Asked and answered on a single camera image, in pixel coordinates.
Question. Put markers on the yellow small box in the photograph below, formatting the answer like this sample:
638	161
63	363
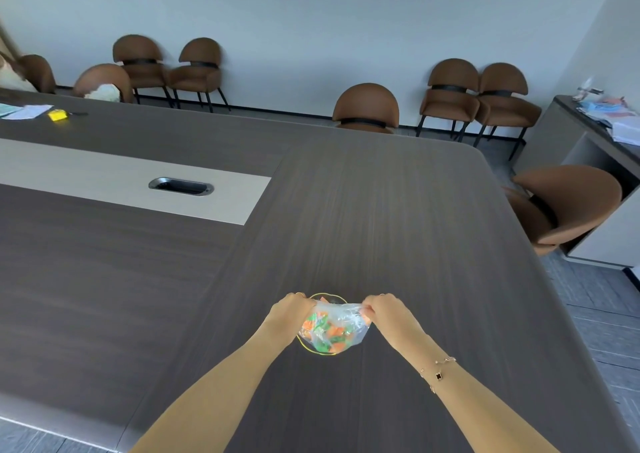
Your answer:
58	115

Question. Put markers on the clear plastic item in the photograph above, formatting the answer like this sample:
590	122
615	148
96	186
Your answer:
589	89

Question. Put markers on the person's left hand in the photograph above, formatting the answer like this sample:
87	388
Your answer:
287	313

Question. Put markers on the orange and green wrapped candies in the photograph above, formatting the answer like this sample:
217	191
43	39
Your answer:
327	328

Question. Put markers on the person's right forearm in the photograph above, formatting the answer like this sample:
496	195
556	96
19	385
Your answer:
470	397

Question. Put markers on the person's right hand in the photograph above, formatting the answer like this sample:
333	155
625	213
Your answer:
395	315

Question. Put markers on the clear plastic bag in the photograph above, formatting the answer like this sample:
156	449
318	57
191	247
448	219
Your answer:
345	323

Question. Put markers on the pile of papers and packets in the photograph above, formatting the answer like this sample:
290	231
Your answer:
612	115

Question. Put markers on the white paper sheets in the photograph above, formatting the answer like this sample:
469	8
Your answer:
25	111

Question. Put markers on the person's left forearm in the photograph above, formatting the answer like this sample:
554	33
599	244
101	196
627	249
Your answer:
215	392

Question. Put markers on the glass bowl with gold rim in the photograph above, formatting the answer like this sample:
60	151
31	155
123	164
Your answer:
320	350

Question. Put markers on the person's right fingers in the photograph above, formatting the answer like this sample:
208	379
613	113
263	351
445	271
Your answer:
374	308

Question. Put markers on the grey side cabinet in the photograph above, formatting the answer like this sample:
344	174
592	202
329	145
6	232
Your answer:
550	137

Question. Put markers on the brown upholstered chair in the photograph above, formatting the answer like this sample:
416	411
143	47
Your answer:
102	75
505	97
140	60
40	72
366	105
197	70
565	202
450	92

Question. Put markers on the white cushion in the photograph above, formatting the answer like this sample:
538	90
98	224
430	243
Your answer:
104	92

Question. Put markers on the person's left fingers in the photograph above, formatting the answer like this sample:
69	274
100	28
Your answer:
305	306

